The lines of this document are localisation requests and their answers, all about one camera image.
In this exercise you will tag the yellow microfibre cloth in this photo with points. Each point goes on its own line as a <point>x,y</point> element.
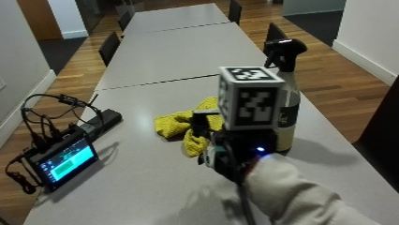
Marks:
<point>174,123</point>

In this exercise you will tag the white cube of black markers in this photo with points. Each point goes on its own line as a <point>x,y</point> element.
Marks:
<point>252,103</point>

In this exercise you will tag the spray bottle with black trigger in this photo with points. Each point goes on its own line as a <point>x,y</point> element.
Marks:
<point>290,93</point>

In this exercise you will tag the black rectangular power box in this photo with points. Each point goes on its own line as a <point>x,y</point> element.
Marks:
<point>103,120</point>

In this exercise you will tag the black chair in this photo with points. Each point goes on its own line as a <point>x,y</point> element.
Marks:
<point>123,20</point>
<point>274,34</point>
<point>381,140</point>
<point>109,47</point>
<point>234,11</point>

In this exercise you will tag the small black touchscreen monitor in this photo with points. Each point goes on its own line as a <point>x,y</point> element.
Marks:
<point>64,162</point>

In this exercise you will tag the wooden door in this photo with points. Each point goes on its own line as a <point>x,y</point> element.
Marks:
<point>38,18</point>

